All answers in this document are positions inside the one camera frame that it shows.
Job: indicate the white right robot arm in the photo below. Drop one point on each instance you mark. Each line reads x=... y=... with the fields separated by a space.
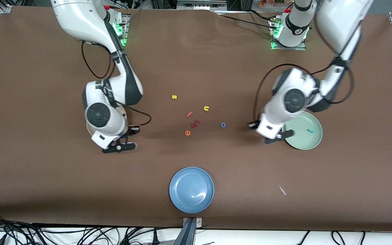
x=80 y=17

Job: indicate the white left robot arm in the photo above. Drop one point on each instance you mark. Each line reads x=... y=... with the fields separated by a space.
x=339 y=20

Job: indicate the beige round plate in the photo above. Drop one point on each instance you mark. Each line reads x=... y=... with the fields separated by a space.
x=124 y=113

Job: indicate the pale green round plate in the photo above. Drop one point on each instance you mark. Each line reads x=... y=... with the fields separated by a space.
x=308 y=141

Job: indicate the pink foam letter f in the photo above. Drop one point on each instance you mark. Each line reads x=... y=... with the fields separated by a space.
x=189 y=114

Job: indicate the dark red foam letter k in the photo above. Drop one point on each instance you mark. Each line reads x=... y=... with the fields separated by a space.
x=194 y=125

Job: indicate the small white paper scrap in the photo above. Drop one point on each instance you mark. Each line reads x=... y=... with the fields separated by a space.
x=282 y=190

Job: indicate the blue round plate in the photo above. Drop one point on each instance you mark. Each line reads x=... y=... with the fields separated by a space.
x=191 y=190

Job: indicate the black power plug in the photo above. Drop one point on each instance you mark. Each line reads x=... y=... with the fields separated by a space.
x=155 y=238

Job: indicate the colourful flower decoration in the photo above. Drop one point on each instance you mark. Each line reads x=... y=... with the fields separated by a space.
x=271 y=2

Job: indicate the grey metal equipment box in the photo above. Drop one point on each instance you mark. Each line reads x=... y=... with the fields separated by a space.
x=201 y=5

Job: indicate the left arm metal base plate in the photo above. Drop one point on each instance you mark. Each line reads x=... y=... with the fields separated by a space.
x=288 y=48

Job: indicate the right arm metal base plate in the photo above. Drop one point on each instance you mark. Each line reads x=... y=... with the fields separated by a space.
x=125 y=41

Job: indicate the grey metal camera mount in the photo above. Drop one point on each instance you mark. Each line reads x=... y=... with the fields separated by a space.
x=189 y=233

